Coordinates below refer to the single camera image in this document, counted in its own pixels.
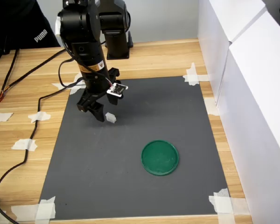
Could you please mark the round green lid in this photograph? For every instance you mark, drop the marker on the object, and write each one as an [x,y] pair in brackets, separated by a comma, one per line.
[159,157]

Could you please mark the dark grey mat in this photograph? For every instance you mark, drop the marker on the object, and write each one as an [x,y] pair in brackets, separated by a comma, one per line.
[121,151]

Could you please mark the person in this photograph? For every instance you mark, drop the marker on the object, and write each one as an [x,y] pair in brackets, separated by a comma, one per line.
[25,23]

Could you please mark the white tape piece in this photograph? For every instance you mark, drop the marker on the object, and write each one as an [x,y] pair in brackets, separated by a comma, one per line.
[192,78]
[45,208]
[211,106]
[23,144]
[224,205]
[58,86]
[3,116]
[40,116]

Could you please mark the small white plastic terminal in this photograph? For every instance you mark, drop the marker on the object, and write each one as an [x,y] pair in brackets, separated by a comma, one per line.
[110,117]

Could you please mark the white partition box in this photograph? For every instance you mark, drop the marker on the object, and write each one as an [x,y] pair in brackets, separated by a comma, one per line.
[259,105]
[214,35]

